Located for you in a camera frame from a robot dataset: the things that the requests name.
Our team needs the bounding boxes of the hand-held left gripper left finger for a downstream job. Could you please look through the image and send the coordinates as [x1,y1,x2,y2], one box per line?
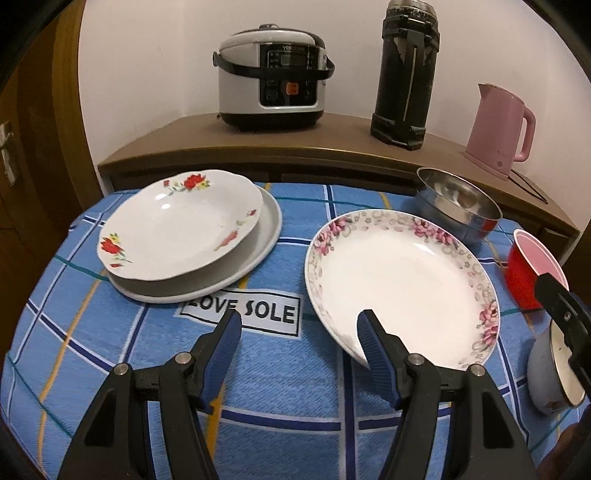
[58,309,243,480]

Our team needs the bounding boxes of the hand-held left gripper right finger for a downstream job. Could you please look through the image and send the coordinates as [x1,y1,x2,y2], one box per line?
[357,309,532,480]

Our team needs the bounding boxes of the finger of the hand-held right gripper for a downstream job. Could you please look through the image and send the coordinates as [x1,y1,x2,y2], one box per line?
[534,272,591,393]

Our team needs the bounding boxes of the pink floral white plate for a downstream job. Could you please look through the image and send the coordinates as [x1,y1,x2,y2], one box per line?
[305,209,502,370]

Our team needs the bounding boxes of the white enamel bowl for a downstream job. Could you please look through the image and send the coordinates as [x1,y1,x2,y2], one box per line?
[527,318,589,416]

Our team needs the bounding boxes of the plain white plate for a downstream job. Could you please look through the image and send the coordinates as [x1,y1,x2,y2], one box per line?
[108,185,282,304]

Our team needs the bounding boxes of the red flower white plate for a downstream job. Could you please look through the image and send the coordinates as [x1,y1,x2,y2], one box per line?
[97,169,264,281]

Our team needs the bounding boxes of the stainless steel bowl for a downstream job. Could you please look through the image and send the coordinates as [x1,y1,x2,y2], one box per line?
[413,167,503,247]

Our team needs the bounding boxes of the blue checked cloth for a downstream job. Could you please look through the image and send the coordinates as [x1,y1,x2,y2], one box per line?
[2,182,587,480]

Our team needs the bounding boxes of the pink electric kettle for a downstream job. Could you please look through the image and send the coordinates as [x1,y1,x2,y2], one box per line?
[464,83,536,180]

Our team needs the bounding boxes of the brown wooden cabinet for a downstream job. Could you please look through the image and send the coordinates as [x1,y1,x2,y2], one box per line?
[98,112,580,259]

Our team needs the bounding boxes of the white and black rice cooker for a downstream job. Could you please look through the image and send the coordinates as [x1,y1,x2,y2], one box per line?
[212,25,335,132]

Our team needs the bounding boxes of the black thermos flask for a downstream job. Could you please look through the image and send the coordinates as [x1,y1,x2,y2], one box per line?
[370,0,439,151]

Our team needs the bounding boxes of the brown wooden door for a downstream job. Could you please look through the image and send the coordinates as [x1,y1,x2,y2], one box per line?
[0,0,103,305]

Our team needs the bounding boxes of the black kettle cable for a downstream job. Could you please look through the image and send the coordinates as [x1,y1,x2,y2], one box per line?
[508,168,548,204]

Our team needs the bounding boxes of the metal door handle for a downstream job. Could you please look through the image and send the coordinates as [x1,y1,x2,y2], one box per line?
[0,121,17,185]

